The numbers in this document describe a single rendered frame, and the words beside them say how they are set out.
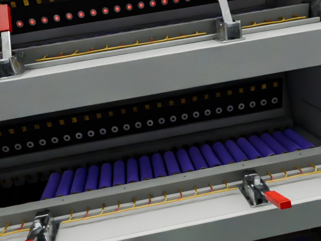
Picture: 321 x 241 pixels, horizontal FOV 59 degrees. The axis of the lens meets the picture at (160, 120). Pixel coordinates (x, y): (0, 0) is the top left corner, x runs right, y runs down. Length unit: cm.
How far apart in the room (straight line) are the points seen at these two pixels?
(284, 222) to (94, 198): 24
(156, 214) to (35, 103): 20
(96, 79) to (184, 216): 20
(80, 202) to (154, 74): 19
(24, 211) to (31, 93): 15
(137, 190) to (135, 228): 5
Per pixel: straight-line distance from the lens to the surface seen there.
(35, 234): 37
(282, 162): 42
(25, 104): 36
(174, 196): 39
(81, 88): 34
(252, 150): 45
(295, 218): 40
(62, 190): 44
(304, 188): 42
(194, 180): 39
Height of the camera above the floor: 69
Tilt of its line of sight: 2 degrees down
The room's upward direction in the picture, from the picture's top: 10 degrees counter-clockwise
